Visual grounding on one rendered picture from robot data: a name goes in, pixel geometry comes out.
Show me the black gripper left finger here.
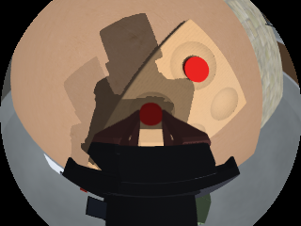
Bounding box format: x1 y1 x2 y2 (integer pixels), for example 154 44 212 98
91 110 140 146

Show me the red disc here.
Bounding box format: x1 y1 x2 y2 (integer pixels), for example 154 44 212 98
183 56 209 82
139 103 162 125

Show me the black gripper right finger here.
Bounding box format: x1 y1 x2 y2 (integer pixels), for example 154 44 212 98
162 109 211 146

